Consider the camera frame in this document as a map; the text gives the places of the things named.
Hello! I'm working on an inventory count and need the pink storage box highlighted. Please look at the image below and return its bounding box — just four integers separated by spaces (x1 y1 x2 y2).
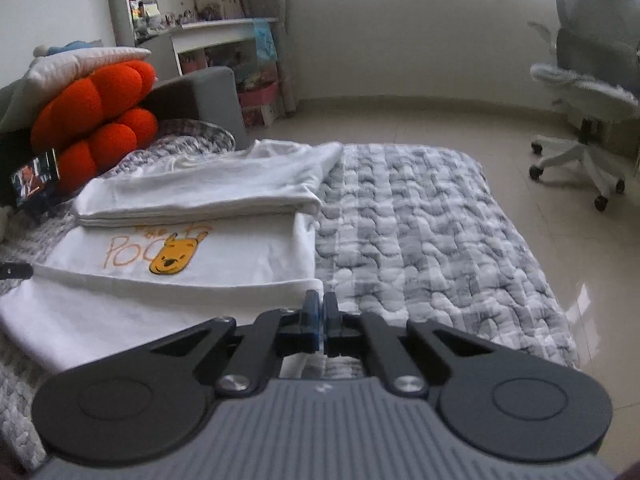
237 80 280 108

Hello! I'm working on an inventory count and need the white shelf desk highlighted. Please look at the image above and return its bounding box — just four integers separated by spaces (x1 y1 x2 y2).
105 0 281 131

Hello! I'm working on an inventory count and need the grey checked quilt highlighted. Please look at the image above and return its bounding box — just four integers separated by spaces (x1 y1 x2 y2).
0 119 581 480

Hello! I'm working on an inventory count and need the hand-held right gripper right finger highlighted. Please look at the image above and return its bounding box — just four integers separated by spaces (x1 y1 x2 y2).
325 292 501 396

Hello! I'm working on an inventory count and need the blue phone stand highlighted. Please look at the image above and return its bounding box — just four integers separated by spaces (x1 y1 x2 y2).
25 190 63 226

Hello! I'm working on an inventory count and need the grey office chair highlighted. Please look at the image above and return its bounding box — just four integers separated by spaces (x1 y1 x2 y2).
527 0 640 211

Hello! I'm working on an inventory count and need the white printed t-shirt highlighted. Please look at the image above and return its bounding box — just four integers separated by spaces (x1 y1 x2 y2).
0 212 326 376

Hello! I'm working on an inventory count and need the orange knot cushion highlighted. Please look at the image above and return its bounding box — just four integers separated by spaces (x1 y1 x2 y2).
31 60 160 193

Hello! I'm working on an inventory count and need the blue hanging cloth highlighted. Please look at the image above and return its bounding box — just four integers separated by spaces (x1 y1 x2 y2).
254 20 278 63

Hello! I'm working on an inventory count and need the smartphone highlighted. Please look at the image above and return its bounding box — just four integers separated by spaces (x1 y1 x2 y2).
10 149 61 208

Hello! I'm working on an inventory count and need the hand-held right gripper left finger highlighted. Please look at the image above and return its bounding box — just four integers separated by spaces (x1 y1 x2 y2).
145 290 323 397

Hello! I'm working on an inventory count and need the blue plush toy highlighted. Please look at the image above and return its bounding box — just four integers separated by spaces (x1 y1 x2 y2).
34 40 103 58

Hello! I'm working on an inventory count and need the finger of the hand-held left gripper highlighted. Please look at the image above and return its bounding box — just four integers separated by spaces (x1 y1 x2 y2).
0 261 34 282

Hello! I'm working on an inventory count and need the grey sofa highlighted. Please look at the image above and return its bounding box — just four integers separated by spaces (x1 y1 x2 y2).
0 66 248 206

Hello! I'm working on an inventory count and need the beige pillow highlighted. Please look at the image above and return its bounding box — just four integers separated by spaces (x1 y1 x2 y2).
0 46 152 131

